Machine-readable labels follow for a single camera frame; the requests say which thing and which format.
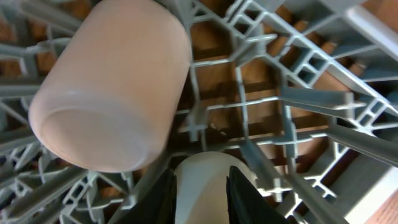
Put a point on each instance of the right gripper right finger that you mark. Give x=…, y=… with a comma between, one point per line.
x=245, y=204

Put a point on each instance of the grey dishwasher rack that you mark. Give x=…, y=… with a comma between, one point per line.
x=289, y=92

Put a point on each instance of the pink white cup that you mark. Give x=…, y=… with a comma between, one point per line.
x=109, y=101

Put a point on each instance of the cream white cup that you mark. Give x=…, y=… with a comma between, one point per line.
x=201, y=187

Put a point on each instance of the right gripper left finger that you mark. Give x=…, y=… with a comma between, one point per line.
x=158, y=206

